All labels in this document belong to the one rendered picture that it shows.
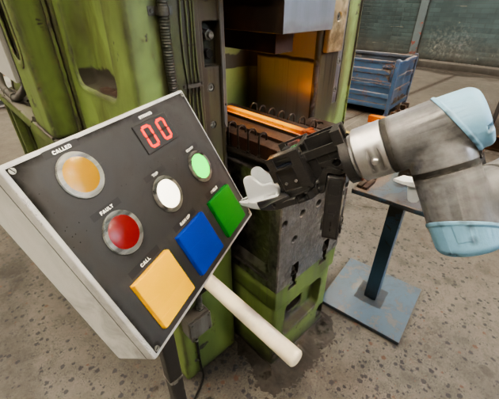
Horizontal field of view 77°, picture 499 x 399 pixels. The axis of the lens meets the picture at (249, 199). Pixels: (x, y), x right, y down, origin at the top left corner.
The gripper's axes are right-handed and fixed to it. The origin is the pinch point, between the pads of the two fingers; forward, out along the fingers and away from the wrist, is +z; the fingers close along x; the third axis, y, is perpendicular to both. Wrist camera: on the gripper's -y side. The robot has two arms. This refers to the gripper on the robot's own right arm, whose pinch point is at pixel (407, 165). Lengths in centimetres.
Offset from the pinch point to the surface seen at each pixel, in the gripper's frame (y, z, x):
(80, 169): -17, 15, -66
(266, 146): 2.1, 34.7, -12.5
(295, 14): -30.7, 30.7, -8.7
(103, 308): -3, 6, -70
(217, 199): -3.7, 15.1, -45.9
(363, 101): 84, 183, 337
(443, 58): 76, 226, 753
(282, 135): 1.1, 35.7, -4.7
